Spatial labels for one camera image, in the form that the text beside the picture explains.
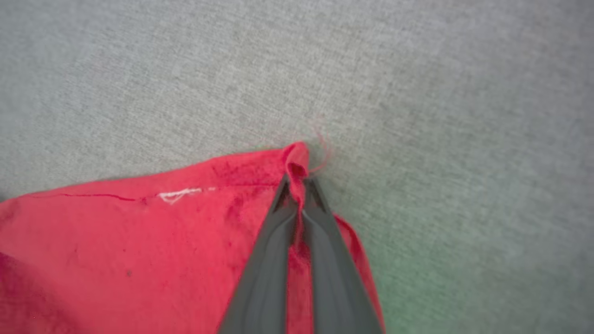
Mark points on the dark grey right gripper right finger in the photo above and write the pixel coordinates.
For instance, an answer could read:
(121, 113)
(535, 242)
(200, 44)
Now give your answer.
(336, 287)

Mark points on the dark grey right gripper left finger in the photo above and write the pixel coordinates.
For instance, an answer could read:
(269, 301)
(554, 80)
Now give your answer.
(264, 278)

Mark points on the red and white garment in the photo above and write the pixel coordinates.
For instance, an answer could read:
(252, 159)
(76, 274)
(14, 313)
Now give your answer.
(139, 255)

